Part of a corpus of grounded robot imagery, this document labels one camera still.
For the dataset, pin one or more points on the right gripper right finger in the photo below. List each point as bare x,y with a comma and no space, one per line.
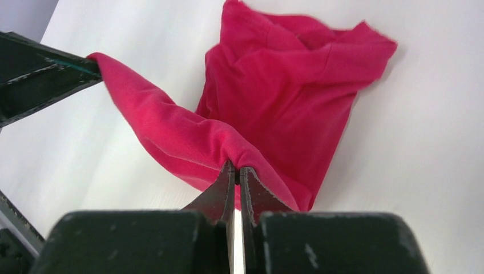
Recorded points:
255,199

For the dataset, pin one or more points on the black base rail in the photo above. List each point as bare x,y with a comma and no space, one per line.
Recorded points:
21,243

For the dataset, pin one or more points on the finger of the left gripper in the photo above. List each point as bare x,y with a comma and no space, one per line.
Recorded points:
35,76

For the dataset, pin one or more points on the pink t shirt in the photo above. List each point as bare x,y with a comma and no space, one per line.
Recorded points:
277,97

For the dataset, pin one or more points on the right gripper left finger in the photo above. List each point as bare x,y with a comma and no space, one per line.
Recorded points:
213,236

